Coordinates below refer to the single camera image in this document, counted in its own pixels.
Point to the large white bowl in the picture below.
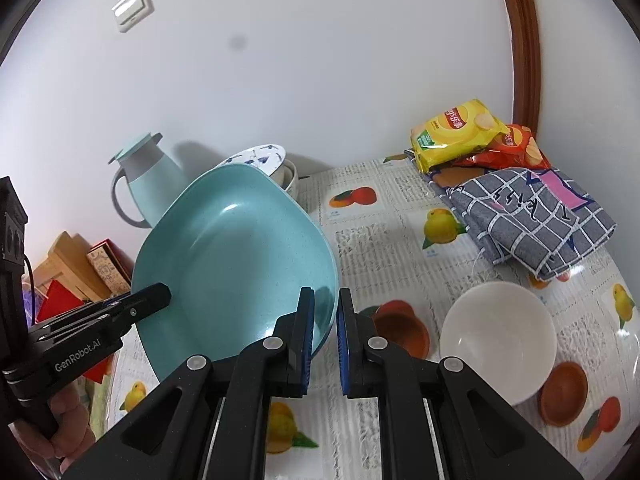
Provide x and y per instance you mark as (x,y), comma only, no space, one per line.
(287,177)

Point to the white light switch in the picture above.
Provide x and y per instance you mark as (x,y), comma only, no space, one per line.
(127,13)

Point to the grey checked cloth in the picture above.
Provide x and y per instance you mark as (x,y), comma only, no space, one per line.
(539,218)

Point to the wooden board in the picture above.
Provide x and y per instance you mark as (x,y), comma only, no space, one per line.
(67,263)

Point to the patterned gift box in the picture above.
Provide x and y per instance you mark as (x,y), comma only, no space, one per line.
(112,265)

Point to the yellow chips bag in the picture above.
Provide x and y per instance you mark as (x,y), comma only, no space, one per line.
(458,132)

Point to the blue patterned white bowl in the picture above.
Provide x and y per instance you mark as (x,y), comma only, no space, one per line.
(268,158)

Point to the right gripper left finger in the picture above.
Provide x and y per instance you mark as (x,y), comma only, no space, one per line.
(208,419)

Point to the blue square plate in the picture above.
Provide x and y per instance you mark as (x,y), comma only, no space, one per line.
(235,251)

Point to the brown wooden door frame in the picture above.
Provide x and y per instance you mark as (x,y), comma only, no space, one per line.
(526,54)

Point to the fruit print tablecloth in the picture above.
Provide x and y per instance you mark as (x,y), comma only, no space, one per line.
(372,214)

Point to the light blue thermos jug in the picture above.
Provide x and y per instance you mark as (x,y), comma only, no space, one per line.
(153,178)

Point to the brown clay bowl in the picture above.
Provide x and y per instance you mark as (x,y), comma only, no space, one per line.
(563,395)
(397,322)

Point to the white ceramic bowl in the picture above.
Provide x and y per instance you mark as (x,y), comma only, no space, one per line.
(505,334)

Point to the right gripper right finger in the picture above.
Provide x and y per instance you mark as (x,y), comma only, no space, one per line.
(438,420)

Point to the red chips bag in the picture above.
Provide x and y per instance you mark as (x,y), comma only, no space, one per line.
(516,148)

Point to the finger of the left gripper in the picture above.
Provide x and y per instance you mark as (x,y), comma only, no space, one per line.
(113,316)

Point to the red paper bag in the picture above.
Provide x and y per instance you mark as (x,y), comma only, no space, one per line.
(60,300)

